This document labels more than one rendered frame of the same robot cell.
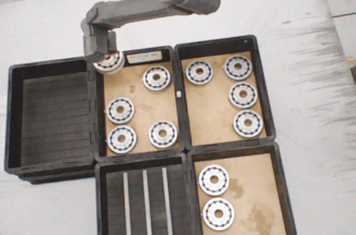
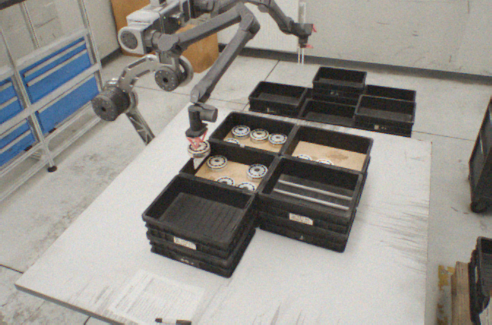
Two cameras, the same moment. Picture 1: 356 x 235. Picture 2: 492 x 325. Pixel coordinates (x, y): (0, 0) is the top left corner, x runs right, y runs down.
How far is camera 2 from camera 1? 1.59 m
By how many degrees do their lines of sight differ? 49
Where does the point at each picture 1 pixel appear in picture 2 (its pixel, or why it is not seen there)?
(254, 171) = (307, 149)
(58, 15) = (101, 217)
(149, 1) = (230, 47)
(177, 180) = (291, 179)
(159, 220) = (310, 195)
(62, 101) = (187, 215)
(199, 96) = not seen: hidden behind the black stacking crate
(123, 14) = (218, 70)
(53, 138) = (212, 228)
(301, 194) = not seen: hidden behind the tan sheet
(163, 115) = (243, 170)
